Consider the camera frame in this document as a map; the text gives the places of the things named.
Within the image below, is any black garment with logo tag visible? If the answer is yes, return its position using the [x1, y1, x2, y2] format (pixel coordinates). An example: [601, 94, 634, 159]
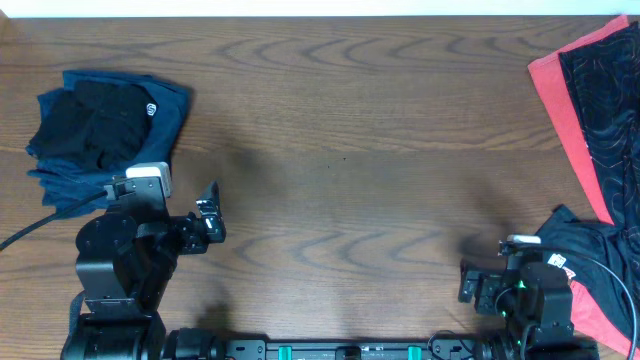
[536, 205, 639, 348]

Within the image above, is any black patterned garment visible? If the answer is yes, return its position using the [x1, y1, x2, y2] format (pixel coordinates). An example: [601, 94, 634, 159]
[559, 22, 639, 240]

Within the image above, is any black mounting rail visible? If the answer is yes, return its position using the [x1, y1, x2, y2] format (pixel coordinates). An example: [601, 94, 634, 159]
[160, 336, 599, 360]

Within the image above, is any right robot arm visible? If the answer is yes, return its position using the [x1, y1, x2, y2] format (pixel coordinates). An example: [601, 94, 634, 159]
[458, 256, 600, 360]

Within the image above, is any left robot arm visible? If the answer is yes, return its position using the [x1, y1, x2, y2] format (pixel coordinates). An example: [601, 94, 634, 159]
[61, 177, 226, 360]

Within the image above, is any red garment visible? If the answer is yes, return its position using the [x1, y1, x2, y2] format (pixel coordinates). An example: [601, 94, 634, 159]
[528, 15, 639, 358]

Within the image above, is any folded navy blue garment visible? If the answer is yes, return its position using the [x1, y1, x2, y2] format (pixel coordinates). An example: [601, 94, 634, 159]
[26, 70, 191, 211]

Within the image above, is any black t-shirt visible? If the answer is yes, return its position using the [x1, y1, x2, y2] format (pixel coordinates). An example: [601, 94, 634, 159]
[29, 81, 156, 170]

